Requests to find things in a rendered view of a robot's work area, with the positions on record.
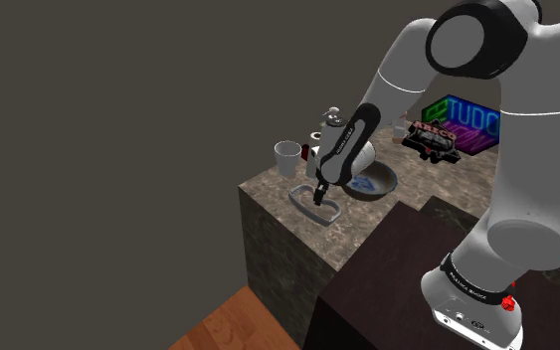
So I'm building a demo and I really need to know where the small pale jar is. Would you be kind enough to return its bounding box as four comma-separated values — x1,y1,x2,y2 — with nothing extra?
391,112,409,145

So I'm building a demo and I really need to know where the grey cup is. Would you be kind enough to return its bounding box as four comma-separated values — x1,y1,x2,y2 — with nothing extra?
273,139,303,179

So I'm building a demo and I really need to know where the black figure with red lettering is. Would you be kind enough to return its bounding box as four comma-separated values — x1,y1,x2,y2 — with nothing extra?
401,120,463,165

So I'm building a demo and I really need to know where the bowl with blue pattern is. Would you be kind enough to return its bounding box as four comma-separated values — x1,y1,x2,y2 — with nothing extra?
344,160,400,203

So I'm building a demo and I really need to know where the box with neon lettering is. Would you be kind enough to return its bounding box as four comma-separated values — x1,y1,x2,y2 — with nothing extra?
421,93,501,157

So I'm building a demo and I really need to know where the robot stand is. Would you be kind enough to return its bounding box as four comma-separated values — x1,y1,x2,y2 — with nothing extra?
302,200,560,350

